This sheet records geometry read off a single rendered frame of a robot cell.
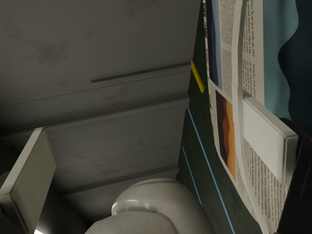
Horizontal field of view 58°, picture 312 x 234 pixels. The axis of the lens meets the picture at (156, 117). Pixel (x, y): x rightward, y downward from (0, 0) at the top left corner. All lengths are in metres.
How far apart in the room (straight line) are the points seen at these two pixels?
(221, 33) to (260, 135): 0.15
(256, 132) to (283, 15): 0.07
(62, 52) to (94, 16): 0.65
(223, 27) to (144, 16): 3.22
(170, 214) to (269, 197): 0.19
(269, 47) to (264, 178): 0.11
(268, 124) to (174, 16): 3.48
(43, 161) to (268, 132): 0.13
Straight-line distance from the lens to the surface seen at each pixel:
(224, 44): 0.30
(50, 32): 3.53
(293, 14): 0.18
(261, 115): 0.17
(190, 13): 3.68
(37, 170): 0.18
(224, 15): 0.29
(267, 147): 0.17
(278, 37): 0.20
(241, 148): 0.21
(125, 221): 0.41
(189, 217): 0.43
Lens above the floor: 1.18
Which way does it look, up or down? 7 degrees down
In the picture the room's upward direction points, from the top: 102 degrees counter-clockwise
